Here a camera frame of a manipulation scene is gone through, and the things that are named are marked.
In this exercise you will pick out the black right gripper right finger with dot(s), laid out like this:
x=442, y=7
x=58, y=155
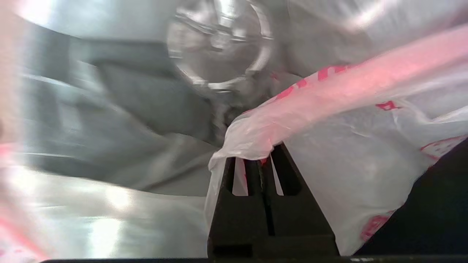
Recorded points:
x=299, y=223

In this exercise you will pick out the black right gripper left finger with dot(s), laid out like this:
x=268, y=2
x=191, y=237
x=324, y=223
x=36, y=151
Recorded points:
x=237, y=219

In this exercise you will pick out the white red-print trash bag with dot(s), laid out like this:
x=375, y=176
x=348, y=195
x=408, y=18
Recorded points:
x=347, y=146

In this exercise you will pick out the clear plastic bottle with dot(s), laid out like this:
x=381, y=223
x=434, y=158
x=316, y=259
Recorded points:
x=219, y=44

